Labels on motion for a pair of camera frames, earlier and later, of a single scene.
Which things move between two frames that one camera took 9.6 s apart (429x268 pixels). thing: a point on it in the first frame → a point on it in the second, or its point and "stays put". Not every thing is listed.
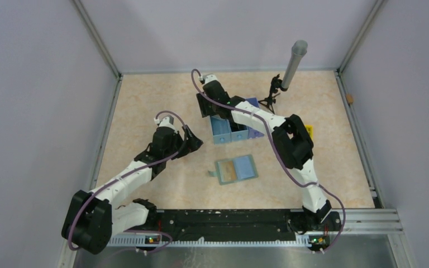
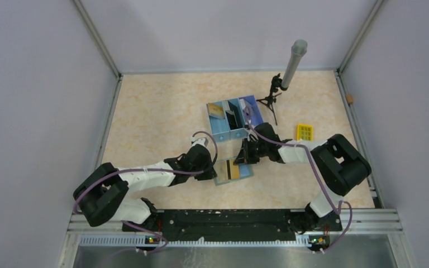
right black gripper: [202, 103] → [244, 156]
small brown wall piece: [350, 98] stays put
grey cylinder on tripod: [299, 49] stays put
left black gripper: [192, 144] → [210, 174]
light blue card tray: [221, 130] stays put
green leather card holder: [234, 170] stays put
